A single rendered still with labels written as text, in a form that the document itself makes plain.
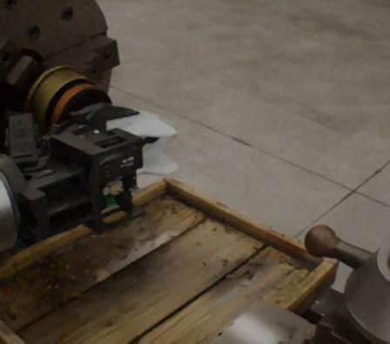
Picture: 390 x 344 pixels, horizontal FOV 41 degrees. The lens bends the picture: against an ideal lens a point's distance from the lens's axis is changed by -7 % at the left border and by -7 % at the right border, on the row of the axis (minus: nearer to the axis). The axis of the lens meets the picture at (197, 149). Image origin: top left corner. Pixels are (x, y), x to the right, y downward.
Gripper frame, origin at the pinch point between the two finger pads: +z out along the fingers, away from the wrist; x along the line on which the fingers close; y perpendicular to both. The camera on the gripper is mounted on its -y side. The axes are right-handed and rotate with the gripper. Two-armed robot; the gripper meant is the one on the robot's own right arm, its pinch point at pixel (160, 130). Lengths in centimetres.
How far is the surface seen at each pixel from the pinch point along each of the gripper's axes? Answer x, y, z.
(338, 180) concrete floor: -90, -70, 176
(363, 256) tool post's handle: 3.2, 28.9, -12.0
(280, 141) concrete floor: -85, -113, 189
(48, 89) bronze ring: 3.6, -11.5, -6.1
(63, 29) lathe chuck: 7.8, -22.3, 3.3
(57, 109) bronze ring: 1.9, -9.0, -6.5
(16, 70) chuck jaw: 5.5, -15.5, -7.8
